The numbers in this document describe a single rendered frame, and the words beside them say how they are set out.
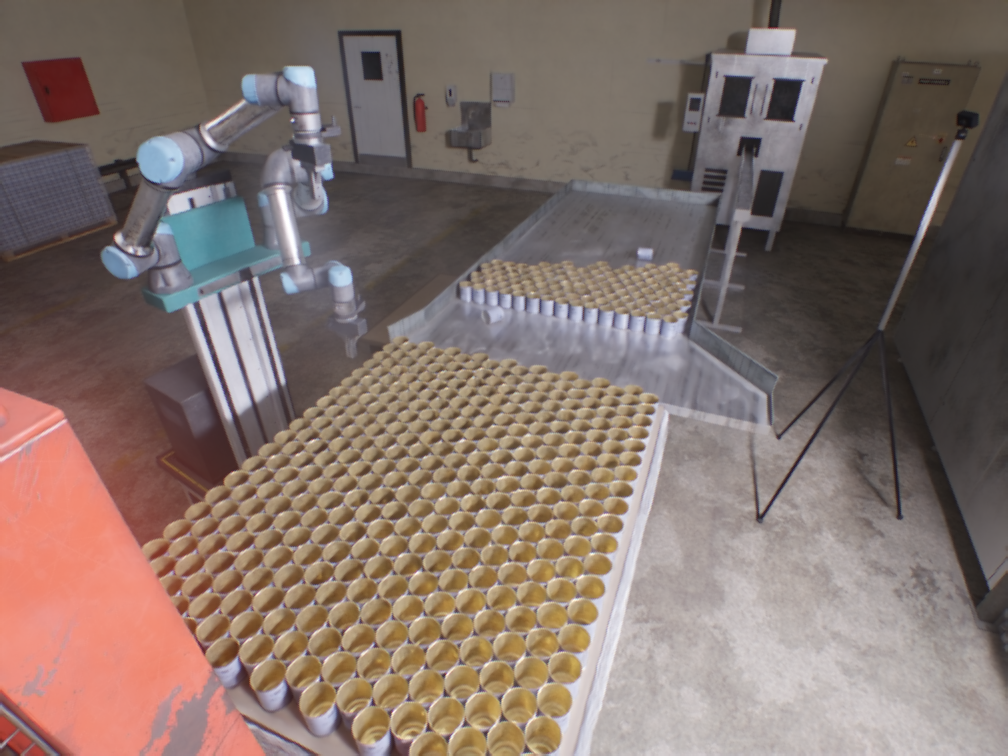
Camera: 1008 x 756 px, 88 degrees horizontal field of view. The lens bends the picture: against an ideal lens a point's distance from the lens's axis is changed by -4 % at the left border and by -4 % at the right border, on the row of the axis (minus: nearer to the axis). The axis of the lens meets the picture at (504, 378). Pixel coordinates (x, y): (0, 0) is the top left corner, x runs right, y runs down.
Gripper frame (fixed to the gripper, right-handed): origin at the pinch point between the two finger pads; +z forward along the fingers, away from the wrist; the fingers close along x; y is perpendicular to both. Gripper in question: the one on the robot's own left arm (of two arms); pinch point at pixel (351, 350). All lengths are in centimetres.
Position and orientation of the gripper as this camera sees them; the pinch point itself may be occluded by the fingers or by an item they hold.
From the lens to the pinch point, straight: 205.3
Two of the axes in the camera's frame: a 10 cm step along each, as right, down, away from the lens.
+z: -0.1, 8.5, 5.3
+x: 9.3, 2.1, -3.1
